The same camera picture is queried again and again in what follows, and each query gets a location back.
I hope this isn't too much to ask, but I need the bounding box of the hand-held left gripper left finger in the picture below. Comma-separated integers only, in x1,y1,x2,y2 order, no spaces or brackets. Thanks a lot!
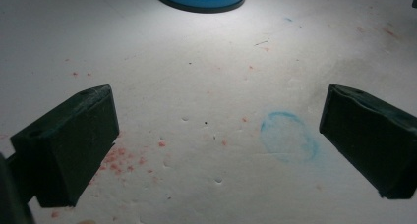
6,84,120,208

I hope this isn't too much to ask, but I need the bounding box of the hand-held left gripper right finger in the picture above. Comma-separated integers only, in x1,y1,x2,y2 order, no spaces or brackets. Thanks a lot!
319,84,417,200

